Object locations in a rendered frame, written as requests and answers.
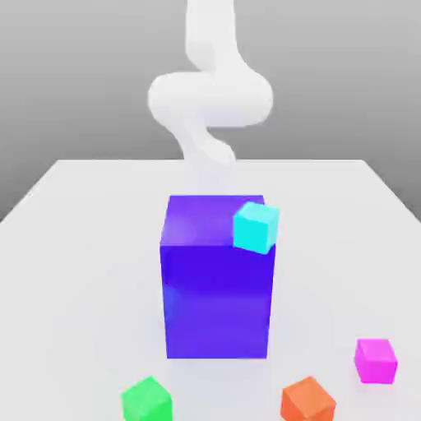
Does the small orange cube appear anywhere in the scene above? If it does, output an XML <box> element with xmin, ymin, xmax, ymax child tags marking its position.
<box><xmin>280</xmin><ymin>375</ymin><xmax>337</xmax><ymax>421</ymax></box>

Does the small green cube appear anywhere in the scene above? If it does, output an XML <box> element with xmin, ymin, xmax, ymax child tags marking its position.
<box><xmin>120</xmin><ymin>375</ymin><xmax>173</xmax><ymax>421</ymax></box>

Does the large purple box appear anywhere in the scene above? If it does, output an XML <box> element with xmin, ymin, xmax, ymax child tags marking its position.
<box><xmin>160</xmin><ymin>194</ymin><xmax>276</xmax><ymax>360</ymax></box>

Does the small cyan cube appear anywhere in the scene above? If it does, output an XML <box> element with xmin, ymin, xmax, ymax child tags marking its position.
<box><xmin>232</xmin><ymin>201</ymin><xmax>281</xmax><ymax>256</ymax></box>

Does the small magenta cube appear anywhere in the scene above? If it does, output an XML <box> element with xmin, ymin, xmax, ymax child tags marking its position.
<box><xmin>354</xmin><ymin>337</ymin><xmax>399</xmax><ymax>385</ymax></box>

